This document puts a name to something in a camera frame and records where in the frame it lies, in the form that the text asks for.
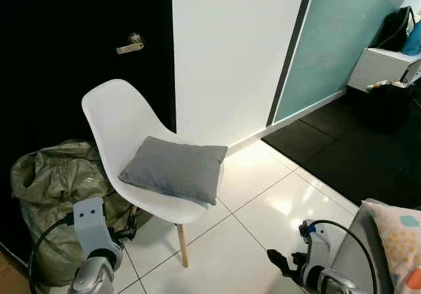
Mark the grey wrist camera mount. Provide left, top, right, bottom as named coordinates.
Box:
left=72, top=197, right=124, bottom=268
left=299, top=220, right=331, bottom=288

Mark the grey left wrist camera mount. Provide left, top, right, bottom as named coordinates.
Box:
left=72, top=197, right=124, bottom=268

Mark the black floor bag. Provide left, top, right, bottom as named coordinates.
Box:
left=365, top=82, right=416, bottom=134

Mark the pink pillow with orange pattern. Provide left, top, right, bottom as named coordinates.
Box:
left=365, top=201, right=421, bottom=294

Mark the black rubber floor mat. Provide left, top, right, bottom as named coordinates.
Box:
left=261, top=87, right=421, bottom=209

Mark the black backpack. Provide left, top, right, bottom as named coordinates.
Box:
left=372, top=6, right=416, bottom=51

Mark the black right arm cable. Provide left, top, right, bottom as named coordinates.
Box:
left=314, top=220, right=378, bottom=294

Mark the white wall shelf unit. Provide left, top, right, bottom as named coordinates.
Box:
left=347, top=47, right=421, bottom=92

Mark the beige crumpled cloth item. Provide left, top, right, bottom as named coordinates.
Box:
left=367, top=77, right=403, bottom=89

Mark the blue tote bag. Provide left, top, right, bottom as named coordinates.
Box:
left=401, top=23, right=421, bottom=57

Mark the grey fabric cushion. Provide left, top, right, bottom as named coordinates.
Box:
left=118, top=136, right=228, bottom=206

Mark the metal door lever handle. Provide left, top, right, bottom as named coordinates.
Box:
left=116, top=33, right=145, bottom=55

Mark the black door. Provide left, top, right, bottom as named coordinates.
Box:
left=0, top=0, right=177, bottom=262

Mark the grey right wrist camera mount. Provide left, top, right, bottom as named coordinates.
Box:
left=299, top=220, right=331, bottom=288

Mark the green woven sack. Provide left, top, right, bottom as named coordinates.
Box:
left=10, top=139, right=142, bottom=287

